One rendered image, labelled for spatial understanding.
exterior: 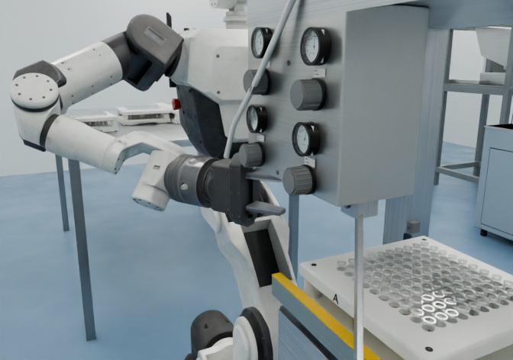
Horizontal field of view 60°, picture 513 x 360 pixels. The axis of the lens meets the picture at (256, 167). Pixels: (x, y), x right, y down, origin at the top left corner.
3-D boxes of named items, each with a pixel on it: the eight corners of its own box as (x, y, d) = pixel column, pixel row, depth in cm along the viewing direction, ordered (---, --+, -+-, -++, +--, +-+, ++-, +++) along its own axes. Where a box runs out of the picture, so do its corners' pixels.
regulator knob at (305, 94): (287, 110, 47) (288, 68, 46) (308, 109, 48) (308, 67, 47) (304, 113, 44) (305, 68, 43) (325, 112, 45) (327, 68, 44)
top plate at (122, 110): (115, 110, 248) (115, 107, 248) (159, 109, 258) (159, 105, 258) (122, 115, 227) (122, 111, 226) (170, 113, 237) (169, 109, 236)
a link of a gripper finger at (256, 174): (278, 183, 68) (244, 178, 71) (288, 178, 70) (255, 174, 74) (278, 173, 67) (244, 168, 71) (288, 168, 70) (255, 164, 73)
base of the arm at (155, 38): (104, 82, 102) (114, 40, 106) (158, 99, 108) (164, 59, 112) (123, 51, 90) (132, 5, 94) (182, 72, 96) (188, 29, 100)
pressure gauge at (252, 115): (246, 131, 60) (246, 103, 60) (254, 130, 61) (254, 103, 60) (258, 135, 57) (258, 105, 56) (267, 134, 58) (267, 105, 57)
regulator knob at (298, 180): (280, 192, 51) (281, 155, 50) (299, 190, 52) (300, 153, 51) (295, 200, 48) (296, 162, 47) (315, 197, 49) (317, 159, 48)
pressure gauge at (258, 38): (250, 58, 57) (250, 27, 56) (259, 58, 57) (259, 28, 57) (263, 58, 54) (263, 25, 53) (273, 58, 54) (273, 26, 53)
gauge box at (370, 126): (246, 164, 64) (246, 20, 60) (308, 157, 69) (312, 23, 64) (336, 208, 45) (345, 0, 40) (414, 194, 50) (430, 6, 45)
